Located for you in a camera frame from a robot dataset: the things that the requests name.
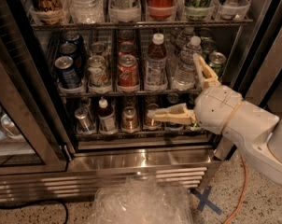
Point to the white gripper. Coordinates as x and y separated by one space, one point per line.
216 107

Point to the clear front water bottle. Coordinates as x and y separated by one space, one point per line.
184 77

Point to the clear water bottle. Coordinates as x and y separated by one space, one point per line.
86 11
184 77
179 37

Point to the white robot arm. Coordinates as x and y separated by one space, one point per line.
256 132

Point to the brown iced tea bottle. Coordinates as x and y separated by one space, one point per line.
155 62

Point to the green soda can middle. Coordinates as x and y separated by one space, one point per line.
208 47

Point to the clear rear water bottle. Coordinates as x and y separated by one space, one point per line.
179 37

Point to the open fridge door right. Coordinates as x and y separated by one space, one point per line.
254 51

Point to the red cola can middle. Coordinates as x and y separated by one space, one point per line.
126 48

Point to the red cola can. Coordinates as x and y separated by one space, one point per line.
128 74
125 36
126 48

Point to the small brown tea bottle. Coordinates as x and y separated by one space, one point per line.
106 117

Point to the red cola bottle top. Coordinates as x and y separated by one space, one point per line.
160 9

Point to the dark bottle top right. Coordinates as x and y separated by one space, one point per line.
230 9

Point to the silver can bottom shelf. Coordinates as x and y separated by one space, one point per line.
85 120

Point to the white label bottle top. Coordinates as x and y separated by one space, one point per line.
124 10

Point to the stainless steel display fridge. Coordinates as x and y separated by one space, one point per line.
190 161

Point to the blue pepsi can middle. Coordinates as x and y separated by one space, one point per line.
71 50

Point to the blue pepsi can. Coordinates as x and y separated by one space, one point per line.
71 50
77 39
67 73
173 99

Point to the clear water bottle top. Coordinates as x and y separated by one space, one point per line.
86 11

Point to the blue pepsi can bottom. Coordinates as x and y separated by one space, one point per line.
173 99

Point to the orange can bottom right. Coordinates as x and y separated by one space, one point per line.
149 123

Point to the orange can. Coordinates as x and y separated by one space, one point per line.
149 123
129 120

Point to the orange can bottom left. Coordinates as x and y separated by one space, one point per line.
129 120

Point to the red cola can front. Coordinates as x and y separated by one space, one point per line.
128 74

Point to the red cola can rear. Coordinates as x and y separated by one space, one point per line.
125 36

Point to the green tall can top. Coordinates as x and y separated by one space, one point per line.
196 9

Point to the white green soda can front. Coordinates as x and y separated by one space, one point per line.
99 75

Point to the white green soda can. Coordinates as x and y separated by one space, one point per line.
99 48
99 75

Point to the blue tape cross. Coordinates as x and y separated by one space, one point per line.
204 201

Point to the white green soda can rear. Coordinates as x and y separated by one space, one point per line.
99 48

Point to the clear plastic bag pile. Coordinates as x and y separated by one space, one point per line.
141 202

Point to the blue pepsi can front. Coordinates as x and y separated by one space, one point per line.
67 73

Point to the blue pepsi can rear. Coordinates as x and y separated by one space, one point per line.
77 39

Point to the tan tall can top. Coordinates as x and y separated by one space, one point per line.
47 12

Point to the middle wire shelf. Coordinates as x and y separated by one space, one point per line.
84 92

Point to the wire shelf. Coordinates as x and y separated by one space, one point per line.
141 25
84 92
164 131

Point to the bottom wire shelf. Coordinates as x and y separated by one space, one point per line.
164 131

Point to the top wire shelf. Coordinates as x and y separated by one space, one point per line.
141 25

